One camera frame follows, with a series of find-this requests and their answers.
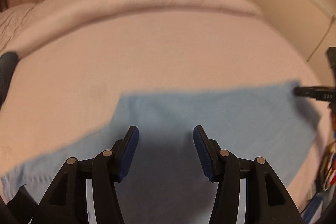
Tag pink folded duvet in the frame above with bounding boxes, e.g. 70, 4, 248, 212
1, 0, 263, 57

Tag dark rolled garment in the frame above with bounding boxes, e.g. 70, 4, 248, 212
0, 52, 19, 106

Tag light blue denim pants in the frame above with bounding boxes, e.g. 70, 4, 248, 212
1, 82, 321, 223

